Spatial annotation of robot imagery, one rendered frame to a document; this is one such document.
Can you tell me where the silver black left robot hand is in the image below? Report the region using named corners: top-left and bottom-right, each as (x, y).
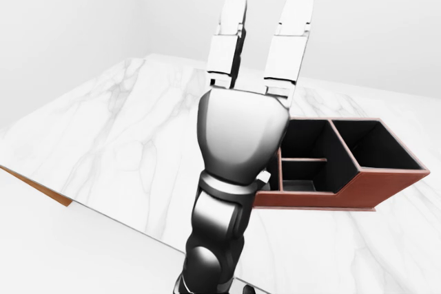
top-left (196, 0), bottom-right (315, 194)

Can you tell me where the red-brown desk caddy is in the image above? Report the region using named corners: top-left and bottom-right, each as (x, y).
top-left (252, 117), bottom-right (431, 212)

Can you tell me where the brown wooden table support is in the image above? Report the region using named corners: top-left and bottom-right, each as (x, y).
top-left (0, 165), bottom-right (74, 208)

